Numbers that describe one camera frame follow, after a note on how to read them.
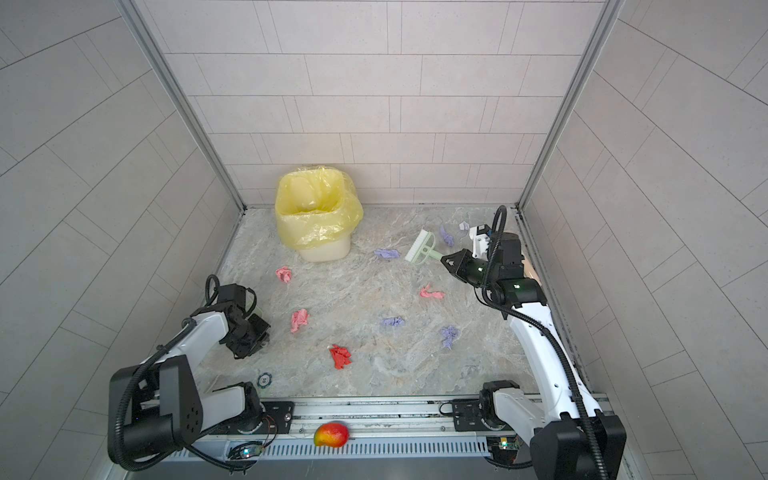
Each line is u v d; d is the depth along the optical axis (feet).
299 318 2.84
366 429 2.32
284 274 3.08
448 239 3.45
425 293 2.99
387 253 3.35
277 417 2.32
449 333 2.73
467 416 2.35
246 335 2.30
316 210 2.65
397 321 2.83
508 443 2.26
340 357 2.60
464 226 3.57
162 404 1.32
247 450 2.14
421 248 2.71
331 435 2.15
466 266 2.14
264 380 2.53
